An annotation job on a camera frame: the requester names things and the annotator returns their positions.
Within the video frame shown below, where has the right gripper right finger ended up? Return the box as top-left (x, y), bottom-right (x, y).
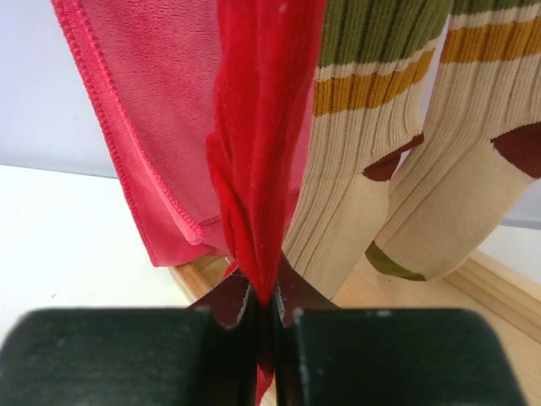
top-left (274, 260), bottom-right (527, 405)

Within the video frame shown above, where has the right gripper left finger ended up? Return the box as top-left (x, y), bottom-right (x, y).
top-left (1, 274), bottom-right (257, 405)

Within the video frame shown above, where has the plain red sock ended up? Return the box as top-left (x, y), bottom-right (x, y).
top-left (206, 1), bottom-right (325, 405)

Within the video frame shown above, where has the wooden drying rack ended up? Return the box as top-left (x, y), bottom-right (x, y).
top-left (335, 251), bottom-right (540, 342)

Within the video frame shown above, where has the maroon striped sock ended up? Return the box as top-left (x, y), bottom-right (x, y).
top-left (365, 1), bottom-right (540, 281)
top-left (283, 1), bottom-right (451, 297)

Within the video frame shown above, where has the pink cloth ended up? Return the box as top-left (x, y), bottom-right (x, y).
top-left (53, 0), bottom-right (227, 266)

